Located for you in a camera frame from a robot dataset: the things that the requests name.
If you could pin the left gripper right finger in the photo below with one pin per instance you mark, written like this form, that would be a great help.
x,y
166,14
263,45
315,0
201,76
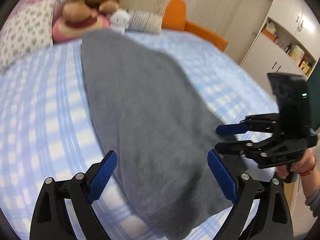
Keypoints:
x,y
260,209

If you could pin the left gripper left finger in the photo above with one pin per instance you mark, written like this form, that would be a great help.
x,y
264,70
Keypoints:
x,y
50,217

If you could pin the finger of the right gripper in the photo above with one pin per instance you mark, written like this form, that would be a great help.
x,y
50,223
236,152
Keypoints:
x,y
251,150
242,127

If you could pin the grey zip sweater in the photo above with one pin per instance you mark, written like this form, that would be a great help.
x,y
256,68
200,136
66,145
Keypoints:
x,y
144,108

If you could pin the grey sleeved right forearm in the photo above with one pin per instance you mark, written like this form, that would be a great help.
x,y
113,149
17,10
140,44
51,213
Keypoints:
x,y
310,185

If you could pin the person right hand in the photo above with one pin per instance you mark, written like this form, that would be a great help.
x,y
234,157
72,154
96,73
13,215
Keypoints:
x,y
303,165

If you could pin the white wardrobe cabinet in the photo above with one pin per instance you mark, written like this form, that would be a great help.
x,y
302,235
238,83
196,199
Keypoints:
x,y
287,42

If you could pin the blue plaid bed blanket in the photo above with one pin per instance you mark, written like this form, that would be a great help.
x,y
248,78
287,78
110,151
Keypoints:
x,y
45,126

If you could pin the white room door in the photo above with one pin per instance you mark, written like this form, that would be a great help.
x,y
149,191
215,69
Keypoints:
x,y
246,19

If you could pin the beige patchwork pillow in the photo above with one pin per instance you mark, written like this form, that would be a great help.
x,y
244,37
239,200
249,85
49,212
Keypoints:
x,y
145,15

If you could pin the small white plush toy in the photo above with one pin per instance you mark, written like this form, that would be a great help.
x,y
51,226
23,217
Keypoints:
x,y
119,21

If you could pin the white floral pillow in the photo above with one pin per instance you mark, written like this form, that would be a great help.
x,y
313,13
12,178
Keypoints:
x,y
28,31

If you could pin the pink round plush cushion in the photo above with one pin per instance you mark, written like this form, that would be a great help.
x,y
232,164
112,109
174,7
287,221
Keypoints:
x,y
63,31

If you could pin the brown plush bear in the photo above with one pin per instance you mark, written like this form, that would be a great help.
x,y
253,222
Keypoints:
x,y
77,11

